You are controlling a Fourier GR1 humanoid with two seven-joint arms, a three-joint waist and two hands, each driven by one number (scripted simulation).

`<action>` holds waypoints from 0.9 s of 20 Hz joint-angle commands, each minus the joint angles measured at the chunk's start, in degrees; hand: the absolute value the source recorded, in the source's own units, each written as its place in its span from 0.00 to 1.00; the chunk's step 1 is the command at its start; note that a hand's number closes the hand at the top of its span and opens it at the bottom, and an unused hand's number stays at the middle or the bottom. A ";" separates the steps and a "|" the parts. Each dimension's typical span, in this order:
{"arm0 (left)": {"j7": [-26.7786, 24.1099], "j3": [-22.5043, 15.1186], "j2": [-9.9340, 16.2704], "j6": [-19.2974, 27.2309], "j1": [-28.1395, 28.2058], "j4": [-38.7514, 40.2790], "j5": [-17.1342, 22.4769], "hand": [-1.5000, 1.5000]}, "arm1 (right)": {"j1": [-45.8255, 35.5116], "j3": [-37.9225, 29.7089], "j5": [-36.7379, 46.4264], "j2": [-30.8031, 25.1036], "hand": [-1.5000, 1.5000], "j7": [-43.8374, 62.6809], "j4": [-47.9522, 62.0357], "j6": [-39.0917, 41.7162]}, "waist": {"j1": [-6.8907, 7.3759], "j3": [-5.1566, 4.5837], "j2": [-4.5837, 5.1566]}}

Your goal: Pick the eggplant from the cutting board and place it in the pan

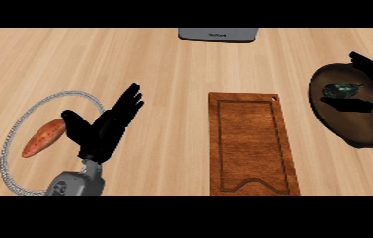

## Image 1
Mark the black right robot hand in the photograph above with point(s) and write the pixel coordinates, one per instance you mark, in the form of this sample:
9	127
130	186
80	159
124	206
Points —
351	105

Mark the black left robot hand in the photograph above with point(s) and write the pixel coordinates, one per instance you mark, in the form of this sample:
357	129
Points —
104	130

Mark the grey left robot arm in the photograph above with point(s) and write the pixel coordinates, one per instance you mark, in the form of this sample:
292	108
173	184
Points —
73	184

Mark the dark green eggplant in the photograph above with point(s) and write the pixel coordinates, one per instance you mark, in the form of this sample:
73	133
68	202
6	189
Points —
340	90

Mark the brown round pan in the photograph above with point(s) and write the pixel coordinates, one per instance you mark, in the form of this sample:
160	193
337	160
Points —
347	126

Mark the brown wooden cutting board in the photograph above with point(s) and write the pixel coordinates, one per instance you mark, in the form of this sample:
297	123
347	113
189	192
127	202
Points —
253	143

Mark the orange sweet potato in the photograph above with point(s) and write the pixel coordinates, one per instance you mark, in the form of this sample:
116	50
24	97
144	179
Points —
43	138

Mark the round clear plate, beaded rim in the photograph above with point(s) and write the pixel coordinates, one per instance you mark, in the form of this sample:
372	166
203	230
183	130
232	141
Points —
68	93

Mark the grey flat appliance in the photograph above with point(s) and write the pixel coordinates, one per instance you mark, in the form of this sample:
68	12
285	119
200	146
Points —
216	34

